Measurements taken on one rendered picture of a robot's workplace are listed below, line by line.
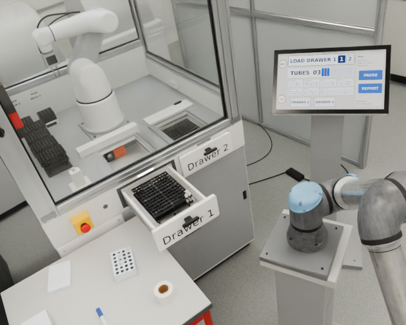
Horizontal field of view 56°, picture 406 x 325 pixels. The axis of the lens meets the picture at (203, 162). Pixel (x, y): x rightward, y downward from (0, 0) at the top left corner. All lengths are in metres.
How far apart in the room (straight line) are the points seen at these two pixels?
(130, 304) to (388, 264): 0.88
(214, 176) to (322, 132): 0.60
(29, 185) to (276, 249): 0.94
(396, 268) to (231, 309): 1.38
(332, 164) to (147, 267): 1.16
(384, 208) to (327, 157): 1.20
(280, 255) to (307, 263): 0.10
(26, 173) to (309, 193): 1.01
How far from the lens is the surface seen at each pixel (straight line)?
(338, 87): 1.90
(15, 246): 3.17
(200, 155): 1.80
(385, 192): 1.01
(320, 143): 2.11
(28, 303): 1.68
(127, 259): 1.57
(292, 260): 1.46
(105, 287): 1.57
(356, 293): 2.36
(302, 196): 1.36
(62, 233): 1.70
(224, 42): 1.70
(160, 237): 1.47
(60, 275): 1.67
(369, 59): 1.94
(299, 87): 1.91
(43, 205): 1.60
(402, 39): 4.05
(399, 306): 1.08
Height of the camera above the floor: 1.94
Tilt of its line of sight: 37 degrees down
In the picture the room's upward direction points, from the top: 11 degrees counter-clockwise
